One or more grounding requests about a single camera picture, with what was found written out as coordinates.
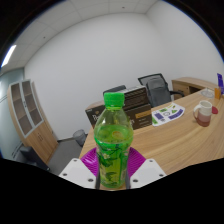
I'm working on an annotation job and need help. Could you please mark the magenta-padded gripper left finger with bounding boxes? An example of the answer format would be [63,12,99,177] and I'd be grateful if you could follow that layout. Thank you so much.
[59,147,100,190]

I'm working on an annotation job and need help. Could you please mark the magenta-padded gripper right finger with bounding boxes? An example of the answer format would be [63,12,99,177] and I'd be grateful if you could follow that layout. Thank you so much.
[126,147,167,190]

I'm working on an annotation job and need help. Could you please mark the green drink bottle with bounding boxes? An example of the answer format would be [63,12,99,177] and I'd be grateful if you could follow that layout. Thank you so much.
[93,92,134,190]

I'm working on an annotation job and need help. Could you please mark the grey mesh waste bin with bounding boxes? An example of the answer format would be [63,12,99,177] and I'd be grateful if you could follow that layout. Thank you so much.
[72,129,88,148]

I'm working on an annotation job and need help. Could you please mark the wooden shelf cabinet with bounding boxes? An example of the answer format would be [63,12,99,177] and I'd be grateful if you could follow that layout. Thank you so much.
[7,79,59,164]

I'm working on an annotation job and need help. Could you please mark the brown cardboard carton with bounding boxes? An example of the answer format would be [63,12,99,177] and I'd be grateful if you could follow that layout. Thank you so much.
[128,103,153,130]

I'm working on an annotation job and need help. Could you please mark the dark brown printed carton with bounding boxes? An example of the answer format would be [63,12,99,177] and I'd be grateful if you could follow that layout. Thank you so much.
[85,101,105,130]

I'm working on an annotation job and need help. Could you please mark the printed paper sheet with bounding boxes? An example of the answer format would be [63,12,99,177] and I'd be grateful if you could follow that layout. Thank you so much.
[151,102,186,127]

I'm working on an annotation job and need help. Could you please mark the black flat carton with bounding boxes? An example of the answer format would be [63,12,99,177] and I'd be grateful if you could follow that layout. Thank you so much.
[122,85,149,109]

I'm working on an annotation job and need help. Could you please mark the white and maroon mug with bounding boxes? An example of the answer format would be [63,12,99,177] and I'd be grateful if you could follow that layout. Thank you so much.
[193,99,214,128]

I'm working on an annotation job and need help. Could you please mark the black mesh office chair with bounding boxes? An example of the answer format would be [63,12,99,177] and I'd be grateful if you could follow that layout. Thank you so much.
[137,73,185,108]

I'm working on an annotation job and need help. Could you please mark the dark armless visitor chair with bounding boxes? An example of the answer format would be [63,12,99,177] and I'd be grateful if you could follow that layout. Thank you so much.
[102,84,128,96]

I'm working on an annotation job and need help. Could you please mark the wooden side desk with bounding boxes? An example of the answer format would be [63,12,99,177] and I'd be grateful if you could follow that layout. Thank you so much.
[171,76,221,98]

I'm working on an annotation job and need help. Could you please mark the purple standing pouch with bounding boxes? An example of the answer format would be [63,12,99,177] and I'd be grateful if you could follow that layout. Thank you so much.
[216,72,224,96]

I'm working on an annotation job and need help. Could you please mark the long ceiling light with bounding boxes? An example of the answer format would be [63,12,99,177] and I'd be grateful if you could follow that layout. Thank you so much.
[0,44,18,68]

